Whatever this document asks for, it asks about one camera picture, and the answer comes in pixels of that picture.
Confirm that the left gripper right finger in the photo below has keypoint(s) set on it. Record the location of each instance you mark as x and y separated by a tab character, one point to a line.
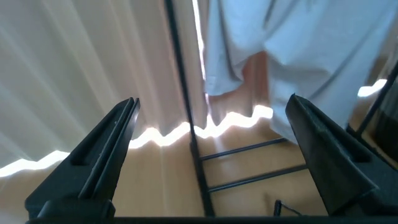
342	174

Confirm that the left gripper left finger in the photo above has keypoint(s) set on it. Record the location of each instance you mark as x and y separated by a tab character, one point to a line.
93	161

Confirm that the pale grey shorts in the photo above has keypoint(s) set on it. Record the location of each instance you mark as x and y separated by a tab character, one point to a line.
311	46

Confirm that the black clothes rack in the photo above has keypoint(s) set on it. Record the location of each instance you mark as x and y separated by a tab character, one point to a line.
182	77

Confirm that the beige curtain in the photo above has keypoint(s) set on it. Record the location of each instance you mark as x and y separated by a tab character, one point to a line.
77	62

